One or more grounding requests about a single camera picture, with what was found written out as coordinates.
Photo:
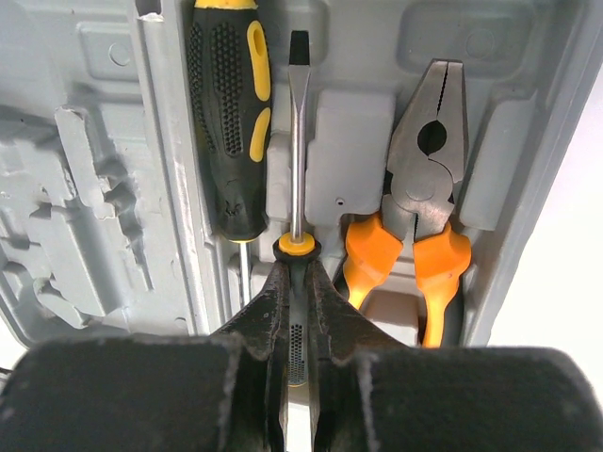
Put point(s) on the phillips screwdriver black yellow handle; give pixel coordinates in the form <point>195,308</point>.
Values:
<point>230,90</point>

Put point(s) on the flathead screwdriver black yellow handle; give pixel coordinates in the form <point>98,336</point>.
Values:
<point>298,247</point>

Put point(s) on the orange black handled pliers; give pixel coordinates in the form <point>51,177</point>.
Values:
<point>426,160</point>

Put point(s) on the grey plastic tool case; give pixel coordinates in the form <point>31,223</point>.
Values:
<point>106,227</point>

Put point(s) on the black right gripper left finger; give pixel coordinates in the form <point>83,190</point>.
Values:
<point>221,392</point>

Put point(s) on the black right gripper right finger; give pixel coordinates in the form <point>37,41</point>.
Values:
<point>369,392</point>

